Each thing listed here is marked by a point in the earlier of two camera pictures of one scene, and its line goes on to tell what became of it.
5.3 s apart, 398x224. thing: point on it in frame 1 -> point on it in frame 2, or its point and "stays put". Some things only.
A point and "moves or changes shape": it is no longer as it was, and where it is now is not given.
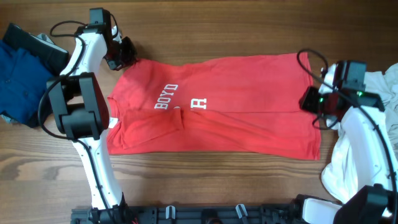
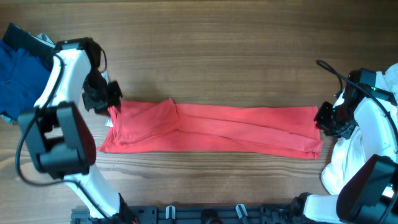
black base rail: [188, 214] stays put
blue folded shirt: [23, 78] stays put
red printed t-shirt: [240, 106] moves or changes shape
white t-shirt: [336, 175] stays put
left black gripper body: [125, 53] -> [104, 99]
